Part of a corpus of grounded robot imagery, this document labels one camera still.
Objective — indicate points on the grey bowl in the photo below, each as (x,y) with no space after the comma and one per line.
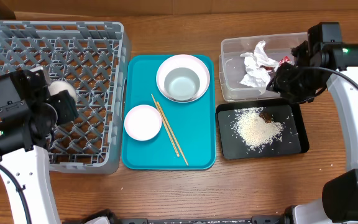
(181,84)

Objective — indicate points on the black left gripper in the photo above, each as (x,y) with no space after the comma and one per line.
(68,105)

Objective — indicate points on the large pink plate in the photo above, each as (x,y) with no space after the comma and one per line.
(185,61)

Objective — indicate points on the clear plastic bin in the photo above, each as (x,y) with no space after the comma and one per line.
(232,68)

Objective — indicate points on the grey plastic dish rack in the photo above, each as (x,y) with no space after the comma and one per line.
(93,58)

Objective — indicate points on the black tray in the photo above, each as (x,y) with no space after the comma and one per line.
(294,138)

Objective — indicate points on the white rice pile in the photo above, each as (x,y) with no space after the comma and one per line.
(252,131)

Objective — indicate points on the wooden chopstick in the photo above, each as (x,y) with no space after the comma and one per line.
(173,135)
(165,126)

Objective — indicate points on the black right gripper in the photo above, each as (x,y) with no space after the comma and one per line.
(286,81)

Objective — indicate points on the small pink bowl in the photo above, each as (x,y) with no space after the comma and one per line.
(142,122)

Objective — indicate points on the brown food scrap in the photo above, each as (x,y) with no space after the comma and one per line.
(267,117)

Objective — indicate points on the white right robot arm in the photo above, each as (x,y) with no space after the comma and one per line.
(339,200)

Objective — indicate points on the red foil wrapper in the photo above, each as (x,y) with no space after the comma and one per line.
(284,60)

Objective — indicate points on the cream white cup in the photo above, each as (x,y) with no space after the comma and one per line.
(58,86)

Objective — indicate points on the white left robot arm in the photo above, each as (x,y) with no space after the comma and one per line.
(24,167)

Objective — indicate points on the white napkin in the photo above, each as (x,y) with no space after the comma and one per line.
(258,67)

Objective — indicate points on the teal plastic tray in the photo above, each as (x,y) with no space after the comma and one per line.
(193,123)

